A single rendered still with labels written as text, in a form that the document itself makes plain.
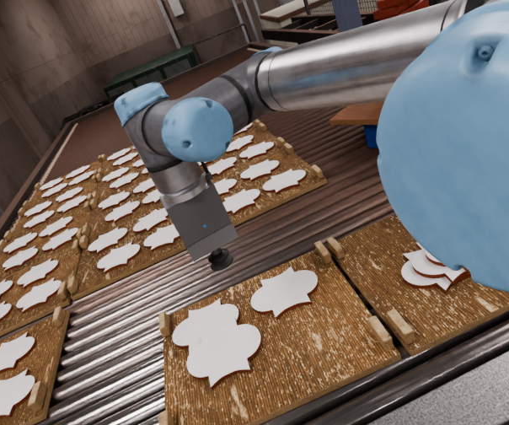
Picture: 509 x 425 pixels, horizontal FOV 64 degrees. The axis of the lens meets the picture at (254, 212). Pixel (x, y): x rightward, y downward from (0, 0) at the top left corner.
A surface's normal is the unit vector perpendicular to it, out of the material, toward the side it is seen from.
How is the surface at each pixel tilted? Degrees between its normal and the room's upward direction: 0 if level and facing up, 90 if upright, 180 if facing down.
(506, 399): 0
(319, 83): 86
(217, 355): 6
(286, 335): 0
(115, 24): 90
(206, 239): 90
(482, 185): 85
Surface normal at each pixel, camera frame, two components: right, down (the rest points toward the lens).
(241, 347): -0.32, -0.76
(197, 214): 0.36, 0.35
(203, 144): 0.61, 0.18
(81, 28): 0.14, 0.45
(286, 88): -0.74, 0.50
